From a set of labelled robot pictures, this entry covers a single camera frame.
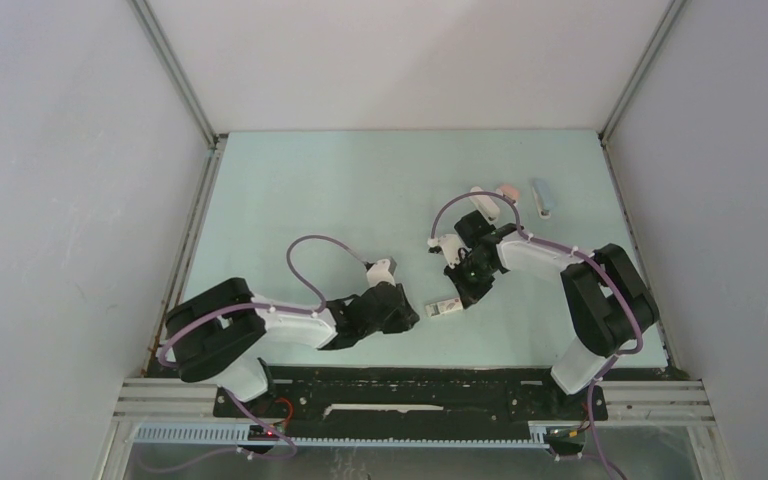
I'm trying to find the right aluminium frame post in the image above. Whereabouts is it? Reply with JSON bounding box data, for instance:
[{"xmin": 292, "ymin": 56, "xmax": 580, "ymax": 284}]
[{"xmin": 599, "ymin": 0, "xmax": 692, "ymax": 147}]

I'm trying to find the white staple box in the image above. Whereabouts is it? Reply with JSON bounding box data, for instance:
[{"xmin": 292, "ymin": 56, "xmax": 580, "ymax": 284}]
[{"xmin": 433, "ymin": 298, "xmax": 463, "ymax": 316}]

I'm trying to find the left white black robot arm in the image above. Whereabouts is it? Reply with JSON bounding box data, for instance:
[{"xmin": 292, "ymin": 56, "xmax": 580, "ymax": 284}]
[{"xmin": 158, "ymin": 277, "xmax": 419, "ymax": 417}]

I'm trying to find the aluminium frame post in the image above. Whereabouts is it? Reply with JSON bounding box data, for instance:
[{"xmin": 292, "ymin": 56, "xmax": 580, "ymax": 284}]
[
  {"xmin": 128, "ymin": 0, "xmax": 219, "ymax": 148},
  {"xmin": 599, "ymin": 0, "xmax": 692, "ymax": 147}
]

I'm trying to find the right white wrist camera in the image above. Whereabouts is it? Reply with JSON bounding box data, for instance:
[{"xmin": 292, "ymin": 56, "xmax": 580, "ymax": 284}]
[{"xmin": 427, "ymin": 234, "xmax": 469, "ymax": 269}]

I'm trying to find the staple box tray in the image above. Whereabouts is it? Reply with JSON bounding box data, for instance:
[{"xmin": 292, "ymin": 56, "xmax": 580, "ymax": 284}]
[{"xmin": 425, "ymin": 304, "xmax": 440, "ymax": 318}]

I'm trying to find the long white stapler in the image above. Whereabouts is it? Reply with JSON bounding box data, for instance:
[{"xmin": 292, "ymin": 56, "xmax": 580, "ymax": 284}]
[{"xmin": 469, "ymin": 186, "xmax": 501, "ymax": 223}]

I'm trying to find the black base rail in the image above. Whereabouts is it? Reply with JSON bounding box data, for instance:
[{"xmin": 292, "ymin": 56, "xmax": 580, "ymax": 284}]
[{"xmin": 244, "ymin": 366, "xmax": 608, "ymax": 441}]

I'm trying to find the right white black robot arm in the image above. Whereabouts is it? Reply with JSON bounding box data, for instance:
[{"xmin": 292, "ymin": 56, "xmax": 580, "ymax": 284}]
[{"xmin": 428, "ymin": 211, "xmax": 661, "ymax": 418}]

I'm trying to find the left aluminium frame post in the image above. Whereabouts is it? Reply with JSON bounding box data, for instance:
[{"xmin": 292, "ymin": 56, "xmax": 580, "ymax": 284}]
[{"xmin": 128, "ymin": 0, "xmax": 219, "ymax": 148}]

